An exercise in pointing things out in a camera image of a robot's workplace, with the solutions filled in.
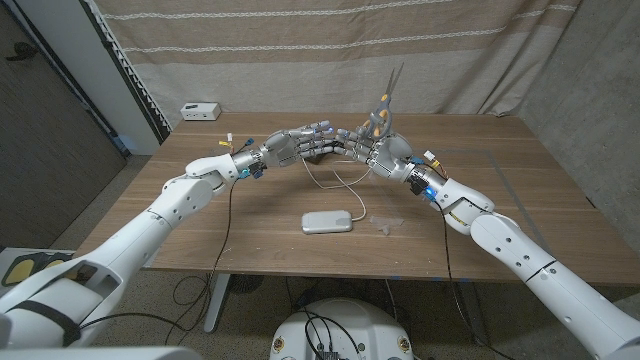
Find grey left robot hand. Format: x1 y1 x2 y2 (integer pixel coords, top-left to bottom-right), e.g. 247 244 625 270
231 119 336 175

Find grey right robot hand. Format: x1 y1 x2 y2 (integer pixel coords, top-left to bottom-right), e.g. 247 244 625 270
333 127 447 195

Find grey yellow handled scissors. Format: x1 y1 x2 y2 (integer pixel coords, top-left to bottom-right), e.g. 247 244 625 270
360 62 405 141

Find clear plastic bag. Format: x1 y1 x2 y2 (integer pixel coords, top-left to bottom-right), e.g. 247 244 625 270
368 174 405 236

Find silver power bank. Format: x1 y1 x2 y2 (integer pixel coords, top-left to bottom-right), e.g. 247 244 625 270
301 209 354 235

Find white power strip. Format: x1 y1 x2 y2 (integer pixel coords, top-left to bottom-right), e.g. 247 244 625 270
180 102 222 122

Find beige striped curtain backdrop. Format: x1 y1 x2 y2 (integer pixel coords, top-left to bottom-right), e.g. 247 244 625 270
92 0 584 129

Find black round floor object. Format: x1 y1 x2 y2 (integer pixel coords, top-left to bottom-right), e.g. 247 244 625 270
227 273 265 295

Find white table leg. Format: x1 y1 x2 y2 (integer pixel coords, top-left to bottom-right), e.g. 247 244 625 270
457 280 490 346
203 273 231 334

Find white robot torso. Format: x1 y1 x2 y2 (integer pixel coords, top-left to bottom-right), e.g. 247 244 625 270
269 298 415 360

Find white charging cable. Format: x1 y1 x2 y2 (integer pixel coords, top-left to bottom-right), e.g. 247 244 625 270
301 157 374 222

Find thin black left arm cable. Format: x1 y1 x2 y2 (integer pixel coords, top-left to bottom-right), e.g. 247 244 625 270
164 180 237 346

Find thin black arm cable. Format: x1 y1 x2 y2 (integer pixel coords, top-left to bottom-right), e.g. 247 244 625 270
164 180 237 346
434 199 516 360

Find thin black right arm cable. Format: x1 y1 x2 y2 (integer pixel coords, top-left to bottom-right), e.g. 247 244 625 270
434 199 516 360

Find black zigzag frame strip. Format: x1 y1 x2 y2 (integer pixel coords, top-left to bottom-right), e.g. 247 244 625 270
79 0 174 144

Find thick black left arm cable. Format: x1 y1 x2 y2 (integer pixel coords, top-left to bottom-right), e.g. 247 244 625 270
78 311 187 332

